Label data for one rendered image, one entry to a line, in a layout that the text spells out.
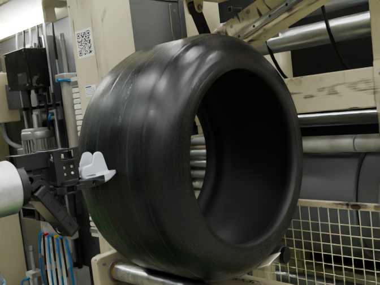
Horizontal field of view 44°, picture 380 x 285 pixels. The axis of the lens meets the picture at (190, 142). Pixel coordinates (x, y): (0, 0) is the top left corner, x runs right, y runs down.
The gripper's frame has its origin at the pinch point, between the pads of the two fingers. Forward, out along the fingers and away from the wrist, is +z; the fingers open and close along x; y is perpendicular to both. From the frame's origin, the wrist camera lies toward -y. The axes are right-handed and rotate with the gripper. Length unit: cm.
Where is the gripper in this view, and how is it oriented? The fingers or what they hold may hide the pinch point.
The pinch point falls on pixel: (109, 176)
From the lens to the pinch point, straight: 95.2
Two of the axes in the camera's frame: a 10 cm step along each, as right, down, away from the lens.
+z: 6.8, -1.4, 7.2
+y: -1.2, -9.9, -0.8
